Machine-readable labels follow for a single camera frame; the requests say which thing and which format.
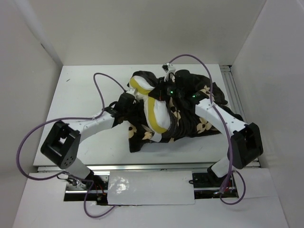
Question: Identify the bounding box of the white cover plate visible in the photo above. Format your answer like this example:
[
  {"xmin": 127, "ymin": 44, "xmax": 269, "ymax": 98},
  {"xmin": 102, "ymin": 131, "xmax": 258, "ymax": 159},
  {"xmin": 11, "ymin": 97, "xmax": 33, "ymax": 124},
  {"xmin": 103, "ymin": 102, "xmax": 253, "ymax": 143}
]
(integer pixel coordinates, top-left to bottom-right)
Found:
[{"xmin": 107, "ymin": 171, "xmax": 195, "ymax": 206}]

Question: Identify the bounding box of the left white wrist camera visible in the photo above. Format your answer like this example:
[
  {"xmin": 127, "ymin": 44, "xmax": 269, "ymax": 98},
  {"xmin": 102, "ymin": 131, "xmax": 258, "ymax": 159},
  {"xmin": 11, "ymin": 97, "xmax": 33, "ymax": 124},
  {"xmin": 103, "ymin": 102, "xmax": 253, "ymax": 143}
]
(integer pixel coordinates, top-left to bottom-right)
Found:
[{"xmin": 126, "ymin": 88, "xmax": 137, "ymax": 96}]

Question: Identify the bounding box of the purple cable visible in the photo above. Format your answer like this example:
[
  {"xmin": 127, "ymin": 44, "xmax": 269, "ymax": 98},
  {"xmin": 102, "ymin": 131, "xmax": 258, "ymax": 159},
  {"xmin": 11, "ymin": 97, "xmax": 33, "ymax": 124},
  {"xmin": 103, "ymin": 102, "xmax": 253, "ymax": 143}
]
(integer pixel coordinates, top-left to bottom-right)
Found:
[
  {"xmin": 16, "ymin": 72, "xmax": 130, "ymax": 218},
  {"xmin": 168, "ymin": 54, "xmax": 247, "ymax": 205}
]

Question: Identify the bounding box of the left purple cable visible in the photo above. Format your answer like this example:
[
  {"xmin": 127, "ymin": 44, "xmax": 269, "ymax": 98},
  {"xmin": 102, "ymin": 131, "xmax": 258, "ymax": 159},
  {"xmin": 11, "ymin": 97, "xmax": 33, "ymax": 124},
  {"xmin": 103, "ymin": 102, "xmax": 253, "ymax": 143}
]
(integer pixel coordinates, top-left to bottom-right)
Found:
[{"xmin": 16, "ymin": 72, "xmax": 130, "ymax": 218}]

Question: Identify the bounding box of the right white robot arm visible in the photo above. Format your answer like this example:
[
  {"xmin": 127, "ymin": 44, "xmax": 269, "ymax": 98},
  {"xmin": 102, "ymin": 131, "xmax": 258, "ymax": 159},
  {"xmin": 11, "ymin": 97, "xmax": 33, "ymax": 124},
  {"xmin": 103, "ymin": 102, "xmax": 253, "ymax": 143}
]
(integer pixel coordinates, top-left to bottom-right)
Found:
[{"xmin": 147, "ymin": 70, "xmax": 263, "ymax": 186}]

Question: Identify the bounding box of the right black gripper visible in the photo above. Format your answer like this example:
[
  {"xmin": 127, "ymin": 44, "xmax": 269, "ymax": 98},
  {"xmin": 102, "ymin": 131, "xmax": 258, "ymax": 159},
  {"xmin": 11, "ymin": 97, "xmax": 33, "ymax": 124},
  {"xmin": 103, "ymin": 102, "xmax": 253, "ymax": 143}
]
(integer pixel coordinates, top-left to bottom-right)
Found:
[{"xmin": 148, "ymin": 76, "xmax": 184, "ymax": 101}]

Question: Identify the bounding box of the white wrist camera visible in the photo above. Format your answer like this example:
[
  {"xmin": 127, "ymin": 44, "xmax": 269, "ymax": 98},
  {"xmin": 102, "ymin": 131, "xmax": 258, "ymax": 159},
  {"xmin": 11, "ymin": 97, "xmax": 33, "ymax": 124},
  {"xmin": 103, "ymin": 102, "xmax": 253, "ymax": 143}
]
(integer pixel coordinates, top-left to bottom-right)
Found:
[
  {"xmin": 126, "ymin": 88, "xmax": 137, "ymax": 96},
  {"xmin": 162, "ymin": 63, "xmax": 176, "ymax": 82}
]

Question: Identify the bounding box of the black beige patterned pillowcase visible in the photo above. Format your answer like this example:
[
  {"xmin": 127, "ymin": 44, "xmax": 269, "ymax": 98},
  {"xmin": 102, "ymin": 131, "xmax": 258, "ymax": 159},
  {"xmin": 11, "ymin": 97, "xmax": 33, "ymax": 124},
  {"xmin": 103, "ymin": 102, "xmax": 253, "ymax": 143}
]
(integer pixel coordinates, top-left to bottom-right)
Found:
[{"xmin": 128, "ymin": 71, "xmax": 243, "ymax": 152}]

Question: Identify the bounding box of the aluminium side rail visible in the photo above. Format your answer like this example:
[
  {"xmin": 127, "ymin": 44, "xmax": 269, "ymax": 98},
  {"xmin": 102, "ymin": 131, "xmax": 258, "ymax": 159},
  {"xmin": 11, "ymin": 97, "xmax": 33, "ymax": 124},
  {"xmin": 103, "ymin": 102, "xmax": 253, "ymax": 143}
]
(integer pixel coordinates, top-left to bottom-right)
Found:
[{"xmin": 219, "ymin": 65, "xmax": 246, "ymax": 121}]

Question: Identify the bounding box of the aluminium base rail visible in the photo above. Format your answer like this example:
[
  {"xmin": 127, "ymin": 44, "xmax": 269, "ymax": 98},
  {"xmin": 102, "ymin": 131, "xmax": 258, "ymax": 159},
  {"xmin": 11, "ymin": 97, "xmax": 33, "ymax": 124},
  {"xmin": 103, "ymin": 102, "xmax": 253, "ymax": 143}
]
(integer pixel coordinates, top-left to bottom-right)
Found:
[{"xmin": 38, "ymin": 160, "xmax": 260, "ymax": 198}]

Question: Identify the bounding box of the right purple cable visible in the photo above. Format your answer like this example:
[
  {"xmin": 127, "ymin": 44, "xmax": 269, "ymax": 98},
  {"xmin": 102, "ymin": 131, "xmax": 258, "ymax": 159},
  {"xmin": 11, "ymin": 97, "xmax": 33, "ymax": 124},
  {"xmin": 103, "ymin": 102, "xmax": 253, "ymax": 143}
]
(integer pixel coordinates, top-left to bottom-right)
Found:
[{"xmin": 168, "ymin": 54, "xmax": 247, "ymax": 205}]

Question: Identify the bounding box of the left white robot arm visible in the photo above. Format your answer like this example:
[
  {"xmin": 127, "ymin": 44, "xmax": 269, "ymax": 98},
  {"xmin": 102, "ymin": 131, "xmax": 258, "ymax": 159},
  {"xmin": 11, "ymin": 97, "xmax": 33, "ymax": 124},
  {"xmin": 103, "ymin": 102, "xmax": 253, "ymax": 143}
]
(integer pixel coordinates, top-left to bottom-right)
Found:
[{"xmin": 40, "ymin": 92, "xmax": 143, "ymax": 190}]

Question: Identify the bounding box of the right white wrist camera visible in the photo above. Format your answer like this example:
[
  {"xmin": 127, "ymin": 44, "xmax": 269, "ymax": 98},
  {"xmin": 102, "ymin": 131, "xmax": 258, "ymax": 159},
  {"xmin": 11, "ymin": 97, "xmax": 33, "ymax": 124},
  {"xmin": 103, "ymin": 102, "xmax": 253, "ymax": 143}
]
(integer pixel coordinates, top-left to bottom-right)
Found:
[{"xmin": 162, "ymin": 63, "xmax": 176, "ymax": 82}]

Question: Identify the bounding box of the white pillow yellow edge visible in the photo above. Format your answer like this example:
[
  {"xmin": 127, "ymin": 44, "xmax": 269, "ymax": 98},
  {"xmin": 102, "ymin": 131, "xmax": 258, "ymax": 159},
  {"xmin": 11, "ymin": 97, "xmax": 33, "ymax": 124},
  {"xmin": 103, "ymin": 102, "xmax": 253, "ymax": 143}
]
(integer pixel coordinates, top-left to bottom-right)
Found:
[{"xmin": 129, "ymin": 76, "xmax": 171, "ymax": 142}]

